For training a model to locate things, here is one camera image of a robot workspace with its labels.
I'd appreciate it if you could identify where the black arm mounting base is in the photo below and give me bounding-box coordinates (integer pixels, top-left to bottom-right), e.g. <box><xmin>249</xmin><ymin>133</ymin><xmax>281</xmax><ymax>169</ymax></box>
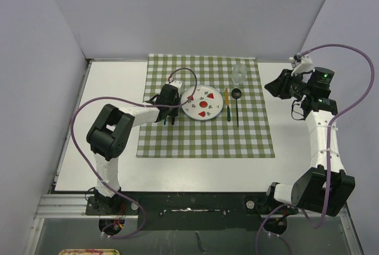
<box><xmin>85</xmin><ymin>192</ymin><xmax>280</xmax><ymax>231</ymax></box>

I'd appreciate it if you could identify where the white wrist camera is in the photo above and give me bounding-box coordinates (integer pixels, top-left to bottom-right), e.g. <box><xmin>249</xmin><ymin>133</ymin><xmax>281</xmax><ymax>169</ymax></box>
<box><xmin>291</xmin><ymin>54</ymin><xmax>313</xmax><ymax>76</ymax></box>
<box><xmin>169</xmin><ymin>80</ymin><xmax>183</xmax><ymax>91</ymax></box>

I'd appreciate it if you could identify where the black spoon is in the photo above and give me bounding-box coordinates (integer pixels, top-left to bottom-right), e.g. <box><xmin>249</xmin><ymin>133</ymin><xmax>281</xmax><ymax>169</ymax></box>
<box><xmin>232</xmin><ymin>88</ymin><xmax>242</xmax><ymax>127</ymax></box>

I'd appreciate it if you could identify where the yellow rimmed tray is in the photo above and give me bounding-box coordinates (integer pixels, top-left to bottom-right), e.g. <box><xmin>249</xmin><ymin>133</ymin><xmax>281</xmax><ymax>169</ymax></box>
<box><xmin>59</xmin><ymin>248</ymin><xmax>120</xmax><ymax>255</ymax></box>

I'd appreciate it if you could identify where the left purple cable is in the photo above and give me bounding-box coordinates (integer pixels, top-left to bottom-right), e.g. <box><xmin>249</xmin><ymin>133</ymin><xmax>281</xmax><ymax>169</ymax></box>
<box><xmin>71</xmin><ymin>67</ymin><xmax>198</xmax><ymax>240</ymax></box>

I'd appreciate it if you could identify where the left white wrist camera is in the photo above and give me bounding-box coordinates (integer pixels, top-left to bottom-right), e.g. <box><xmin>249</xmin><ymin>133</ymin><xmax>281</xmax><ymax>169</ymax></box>
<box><xmin>169</xmin><ymin>80</ymin><xmax>183</xmax><ymax>91</ymax></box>

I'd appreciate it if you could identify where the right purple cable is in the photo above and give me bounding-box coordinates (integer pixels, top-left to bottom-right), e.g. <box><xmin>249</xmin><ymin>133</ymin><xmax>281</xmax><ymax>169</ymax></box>
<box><xmin>256</xmin><ymin>43</ymin><xmax>374</xmax><ymax>255</ymax></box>

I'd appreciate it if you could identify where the white plate with strawberries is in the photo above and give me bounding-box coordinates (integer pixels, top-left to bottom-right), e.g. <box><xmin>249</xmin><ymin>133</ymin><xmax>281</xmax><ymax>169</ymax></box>
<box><xmin>181</xmin><ymin>85</ymin><xmax>224</xmax><ymax>121</ymax></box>

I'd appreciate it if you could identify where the green white checkered tablecloth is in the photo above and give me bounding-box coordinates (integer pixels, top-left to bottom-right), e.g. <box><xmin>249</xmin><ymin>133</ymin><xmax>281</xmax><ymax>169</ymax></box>
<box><xmin>136</xmin><ymin>54</ymin><xmax>275</xmax><ymax>158</ymax></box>

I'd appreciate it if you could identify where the clear drinking glass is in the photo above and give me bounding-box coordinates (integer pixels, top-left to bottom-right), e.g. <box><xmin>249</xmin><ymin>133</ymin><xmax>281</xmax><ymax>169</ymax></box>
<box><xmin>232</xmin><ymin>63</ymin><xmax>248</xmax><ymax>87</ymax></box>

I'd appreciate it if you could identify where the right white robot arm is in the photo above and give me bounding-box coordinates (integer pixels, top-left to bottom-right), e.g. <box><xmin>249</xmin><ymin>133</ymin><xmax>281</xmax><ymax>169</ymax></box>
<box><xmin>264</xmin><ymin>67</ymin><xmax>355</xmax><ymax>217</ymax></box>

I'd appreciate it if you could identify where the green handled knife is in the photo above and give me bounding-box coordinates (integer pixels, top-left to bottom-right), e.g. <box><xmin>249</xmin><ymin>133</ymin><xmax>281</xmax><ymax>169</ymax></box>
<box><xmin>224</xmin><ymin>88</ymin><xmax>231</xmax><ymax>122</ymax></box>

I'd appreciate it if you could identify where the purple cable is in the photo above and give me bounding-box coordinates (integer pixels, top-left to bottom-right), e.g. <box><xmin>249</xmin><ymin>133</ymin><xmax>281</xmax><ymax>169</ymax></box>
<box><xmin>71</xmin><ymin>67</ymin><xmax>198</xmax><ymax>240</ymax></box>
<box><xmin>256</xmin><ymin>43</ymin><xmax>374</xmax><ymax>255</ymax></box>

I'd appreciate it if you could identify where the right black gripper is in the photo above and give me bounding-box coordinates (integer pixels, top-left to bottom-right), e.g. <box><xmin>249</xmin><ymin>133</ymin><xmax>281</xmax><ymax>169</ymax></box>
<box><xmin>265</xmin><ymin>69</ymin><xmax>312</xmax><ymax>101</ymax></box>

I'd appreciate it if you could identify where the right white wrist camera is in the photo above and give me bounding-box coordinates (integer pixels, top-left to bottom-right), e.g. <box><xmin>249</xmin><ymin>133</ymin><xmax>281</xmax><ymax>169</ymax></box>
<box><xmin>291</xmin><ymin>54</ymin><xmax>313</xmax><ymax>76</ymax></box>

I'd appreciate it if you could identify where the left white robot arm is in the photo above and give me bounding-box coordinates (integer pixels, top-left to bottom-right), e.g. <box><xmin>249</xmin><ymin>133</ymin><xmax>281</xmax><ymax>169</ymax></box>
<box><xmin>86</xmin><ymin>81</ymin><xmax>182</xmax><ymax>214</ymax></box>

